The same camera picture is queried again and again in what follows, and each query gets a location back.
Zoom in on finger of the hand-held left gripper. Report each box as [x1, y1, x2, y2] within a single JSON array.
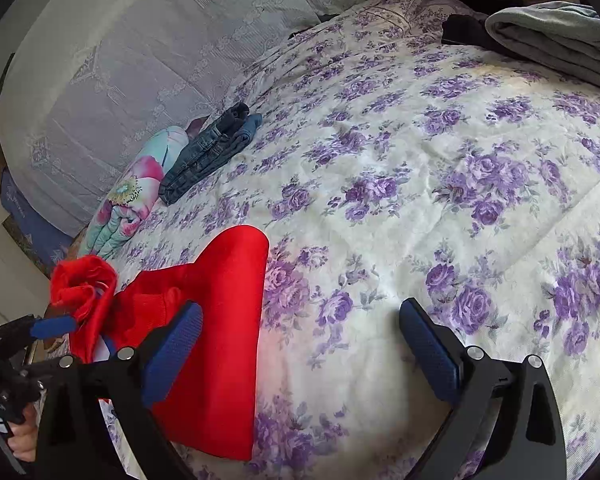
[[0, 314, 78, 356]]

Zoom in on folded blue jeans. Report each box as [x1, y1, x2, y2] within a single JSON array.
[[158, 102, 263, 206]]

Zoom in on white lace cover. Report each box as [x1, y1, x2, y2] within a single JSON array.
[[0, 0, 381, 238]]

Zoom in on folded floral quilt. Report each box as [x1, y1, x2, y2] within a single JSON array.
[[77, 126, 191, 261]]

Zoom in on purple floral bedspread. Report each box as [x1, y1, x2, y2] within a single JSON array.
[[75, 0, 600, 480]]

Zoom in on person's left hand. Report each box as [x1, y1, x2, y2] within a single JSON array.
[[7, 402, 40, 462]]

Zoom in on purple floral pillow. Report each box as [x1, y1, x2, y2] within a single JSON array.
[[360, 0, 473, 41]]

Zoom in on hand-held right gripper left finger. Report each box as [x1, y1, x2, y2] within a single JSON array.
[[37, 301, 203, 480]]

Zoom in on folded grey garment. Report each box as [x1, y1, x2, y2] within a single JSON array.
[[485, 2, 600, 92]]

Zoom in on red pants with blue stripe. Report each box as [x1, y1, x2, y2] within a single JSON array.
[[49, 226, 271, 461]]

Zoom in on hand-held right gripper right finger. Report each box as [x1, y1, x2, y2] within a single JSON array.
[[399, 297, 567, 480]]

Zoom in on blue patterned cloth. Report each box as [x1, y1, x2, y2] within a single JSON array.
[[0, 167, 76, 268]]

